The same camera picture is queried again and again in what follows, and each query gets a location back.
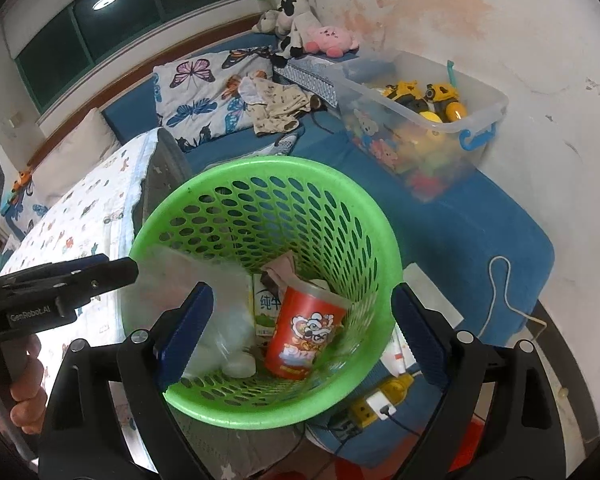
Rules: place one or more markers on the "beige pillow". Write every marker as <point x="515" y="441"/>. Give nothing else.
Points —
<point x="85" y="147"/>

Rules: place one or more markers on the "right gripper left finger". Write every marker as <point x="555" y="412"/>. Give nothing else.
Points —
<point x="149" y="362"/>

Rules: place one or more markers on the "white cartoon print blanket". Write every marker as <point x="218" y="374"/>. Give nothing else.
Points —
<point x="100" y="215"/>

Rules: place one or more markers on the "pink snack packet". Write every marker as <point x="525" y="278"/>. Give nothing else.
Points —
<point x="280" y="273"/>

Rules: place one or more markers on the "green plastic mesh basket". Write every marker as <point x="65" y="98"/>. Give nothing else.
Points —
<point x="251" y="211"/>

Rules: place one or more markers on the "clear plastic toy bin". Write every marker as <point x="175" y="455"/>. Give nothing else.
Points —
<point x="427" y="157"/>

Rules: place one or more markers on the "red snack cup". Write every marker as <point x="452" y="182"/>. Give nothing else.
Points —
<point x="308" y="321"/>

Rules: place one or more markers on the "butterfly print pillow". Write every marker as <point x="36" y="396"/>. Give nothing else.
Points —
<point x="197" y="98"/>

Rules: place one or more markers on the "yellow power strip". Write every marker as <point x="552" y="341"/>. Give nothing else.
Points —
<point x="371" y="407"/>

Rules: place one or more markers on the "blue mattress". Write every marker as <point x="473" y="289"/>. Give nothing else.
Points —
<point x="452" y="237"/>

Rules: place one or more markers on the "green white milk carton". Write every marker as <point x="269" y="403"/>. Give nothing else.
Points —
<point x="266" y="305"/>

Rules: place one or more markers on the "cow plush toy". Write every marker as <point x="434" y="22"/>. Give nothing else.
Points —
<point x="292" y="23"/>

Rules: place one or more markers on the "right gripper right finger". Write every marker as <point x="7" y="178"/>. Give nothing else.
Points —
<point x="456" y="369"/>

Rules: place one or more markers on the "pink plush toy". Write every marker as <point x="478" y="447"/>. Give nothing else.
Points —
<point x="334" y="42"/>

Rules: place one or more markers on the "yellow toy truck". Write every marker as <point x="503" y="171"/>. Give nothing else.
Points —
<point x="437" y="102"/>

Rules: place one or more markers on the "beige patterned garment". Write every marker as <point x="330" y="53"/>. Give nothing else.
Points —
<point x="275" y="108"/>

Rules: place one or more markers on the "dark window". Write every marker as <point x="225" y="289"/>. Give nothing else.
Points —
<point x="81" y="34"/>

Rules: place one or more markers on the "person's left hand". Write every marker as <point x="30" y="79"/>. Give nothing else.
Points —
<point x="25" y="389"/>

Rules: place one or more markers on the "grey patterned cloth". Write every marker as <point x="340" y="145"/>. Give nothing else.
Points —
<point x="312" y="74"/>

